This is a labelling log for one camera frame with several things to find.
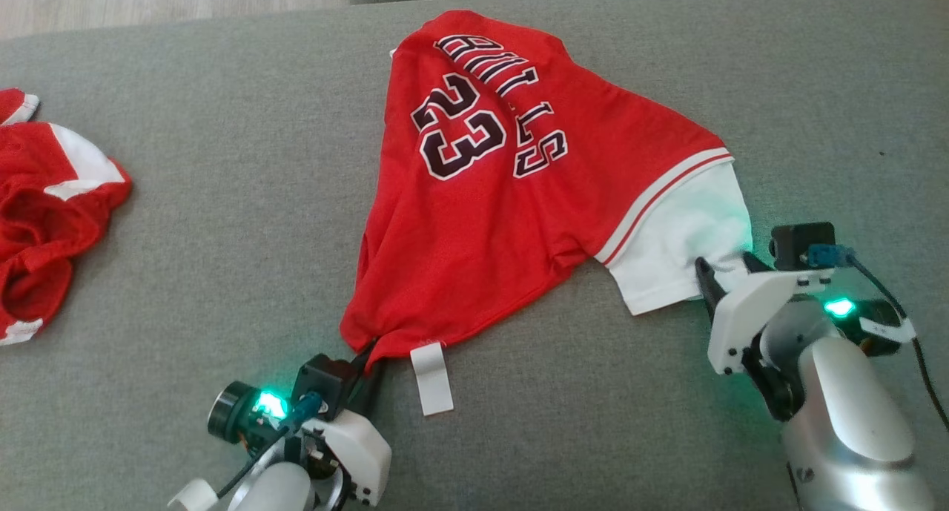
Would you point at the red shorts white stripes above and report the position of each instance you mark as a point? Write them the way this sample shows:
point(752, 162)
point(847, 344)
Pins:
point(44, 222)

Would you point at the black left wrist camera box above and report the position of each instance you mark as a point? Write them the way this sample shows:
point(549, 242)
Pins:
point(322, 385)

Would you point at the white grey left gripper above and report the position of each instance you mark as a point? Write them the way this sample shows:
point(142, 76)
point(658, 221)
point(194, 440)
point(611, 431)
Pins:
point(356, 452)

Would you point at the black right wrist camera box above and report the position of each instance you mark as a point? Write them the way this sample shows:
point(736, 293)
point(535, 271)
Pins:
point(797, 242)

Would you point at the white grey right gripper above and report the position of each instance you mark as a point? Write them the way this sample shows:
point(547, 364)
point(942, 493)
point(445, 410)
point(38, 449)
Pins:
point(749, 311)

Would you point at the large grey sofa seat cushion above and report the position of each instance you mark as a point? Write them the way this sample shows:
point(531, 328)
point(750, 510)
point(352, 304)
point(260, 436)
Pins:
point(222, 259)

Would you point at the red basketball jersey white sleeves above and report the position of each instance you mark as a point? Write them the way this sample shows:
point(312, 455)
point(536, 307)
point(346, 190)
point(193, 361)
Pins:
point(504, 222)

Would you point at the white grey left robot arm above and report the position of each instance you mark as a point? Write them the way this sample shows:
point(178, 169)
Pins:
point(274, 492)

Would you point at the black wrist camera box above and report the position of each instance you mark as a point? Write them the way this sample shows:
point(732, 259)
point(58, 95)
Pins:
point(322, 385)
point(797, 242)

